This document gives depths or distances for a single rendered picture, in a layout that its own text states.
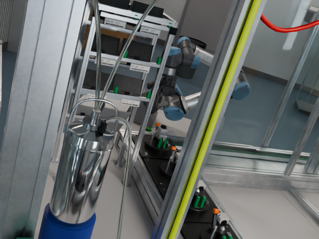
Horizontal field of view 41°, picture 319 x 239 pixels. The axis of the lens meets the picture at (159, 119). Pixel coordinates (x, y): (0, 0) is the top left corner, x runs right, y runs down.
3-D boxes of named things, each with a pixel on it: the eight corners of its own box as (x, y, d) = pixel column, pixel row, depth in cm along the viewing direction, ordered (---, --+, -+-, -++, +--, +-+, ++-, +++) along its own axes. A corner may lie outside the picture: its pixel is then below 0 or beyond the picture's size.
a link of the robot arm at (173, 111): (165, 108, 275) (247, 80, 266) (168, 125, 265) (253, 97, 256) (159, 96, 267) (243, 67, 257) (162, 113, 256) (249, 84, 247)
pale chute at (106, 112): (93, 127, 221) (95, 119, 223) (118, 132, 224) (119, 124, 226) (103, 107, 196) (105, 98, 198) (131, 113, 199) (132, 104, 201)
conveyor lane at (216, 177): (125, 151, 235) (129, 135, 231) (250, 163, 268) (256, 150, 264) (138, 180, 211) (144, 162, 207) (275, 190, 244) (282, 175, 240)
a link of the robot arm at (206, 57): (244, 63, 270) (184, 31, 245) (248, 74, 262) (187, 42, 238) (232, 75, 276) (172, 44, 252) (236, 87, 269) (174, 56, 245)
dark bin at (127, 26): (119, 31, 200) (122, 16, 201) (145, 38, 204) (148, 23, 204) (130, 17, 173) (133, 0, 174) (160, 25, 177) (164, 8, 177)
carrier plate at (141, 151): (129, 136, 231) (130, 133, 231) (169, 141, 241) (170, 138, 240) (141, 159, 211) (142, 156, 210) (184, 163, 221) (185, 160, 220)
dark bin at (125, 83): (103, 93, 212) (106, 78, 212) (128, 99, 215) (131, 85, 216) (111, 89, 185) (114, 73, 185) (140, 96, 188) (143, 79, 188)
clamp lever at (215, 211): (209, 227, 166) (212, 208, 166) (214, 227, 167) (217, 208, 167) (214, 230, 163) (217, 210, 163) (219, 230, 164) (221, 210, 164)
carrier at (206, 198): (157, 190, 189) (165, 166, 185) (204, 193, 199) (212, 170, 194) (175, 225, 169) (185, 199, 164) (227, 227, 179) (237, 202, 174)
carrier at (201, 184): (142, 161, 210) (149, 139, 205) (185, 165, 220) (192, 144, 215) (156, 189, 190) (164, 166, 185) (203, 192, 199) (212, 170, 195)
